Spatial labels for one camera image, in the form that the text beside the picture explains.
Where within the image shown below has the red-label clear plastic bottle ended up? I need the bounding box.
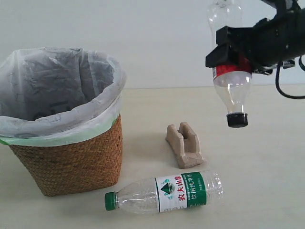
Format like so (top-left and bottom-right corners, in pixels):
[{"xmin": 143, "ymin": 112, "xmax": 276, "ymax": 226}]
[{"xmin": 207, "ymin": 0, "xmax": 252, "ymax": 128}]

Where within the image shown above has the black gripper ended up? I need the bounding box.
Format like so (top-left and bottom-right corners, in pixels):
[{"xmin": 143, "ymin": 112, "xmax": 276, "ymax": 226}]
[{"xmin": 205, "ymin": 9, "xmax": 305, "ymax": 73}]

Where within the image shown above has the woven wicker waste basket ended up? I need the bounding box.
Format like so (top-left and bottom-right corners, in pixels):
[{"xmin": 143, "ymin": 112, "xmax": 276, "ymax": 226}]
[{"xmin": 10, "ymin": 116, "xmax": 123, "ymax": 197}]

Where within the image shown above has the green-label clear water bottle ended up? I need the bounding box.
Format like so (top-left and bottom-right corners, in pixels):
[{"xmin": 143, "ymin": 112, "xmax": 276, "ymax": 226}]
[{"xmin": 104, "ymin": 170, "xmax": 224, "ymax": 214}]

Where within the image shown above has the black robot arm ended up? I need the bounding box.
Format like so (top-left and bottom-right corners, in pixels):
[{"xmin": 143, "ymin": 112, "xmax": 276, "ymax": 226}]
[{"xmin": 205, "ymin": 0, "xmax": 305, "ymax": 75}]

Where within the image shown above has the beige moulded pulp packaging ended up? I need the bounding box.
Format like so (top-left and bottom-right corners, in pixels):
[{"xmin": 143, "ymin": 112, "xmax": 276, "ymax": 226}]
[{"xmin": 165, "ymin": 122, "xmax": 205, "ymax": 169}]

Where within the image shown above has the translucent white bin liner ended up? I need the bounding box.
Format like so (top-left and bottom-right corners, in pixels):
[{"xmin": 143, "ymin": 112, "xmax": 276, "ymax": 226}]
[{"xmin": 0, "ymin": 48, "xmax": 126, "ymax": 146}]

